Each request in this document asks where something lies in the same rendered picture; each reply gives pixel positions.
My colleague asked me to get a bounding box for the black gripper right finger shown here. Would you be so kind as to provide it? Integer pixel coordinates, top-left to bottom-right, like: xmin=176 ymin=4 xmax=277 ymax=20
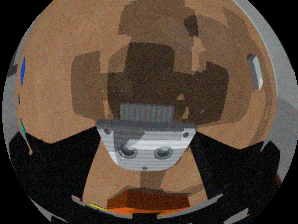
xmin=189 ymin=132 xmax=265 ymax=200

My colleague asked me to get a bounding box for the blue flat square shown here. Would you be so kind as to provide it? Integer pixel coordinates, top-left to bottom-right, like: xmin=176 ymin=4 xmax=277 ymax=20
xmin=20 ymin=56 xmax=25 ymax=85

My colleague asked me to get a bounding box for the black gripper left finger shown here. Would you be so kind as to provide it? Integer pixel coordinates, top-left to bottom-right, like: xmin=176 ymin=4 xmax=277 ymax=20
xmin=24 ymin=127 xmax=101 ymax=200

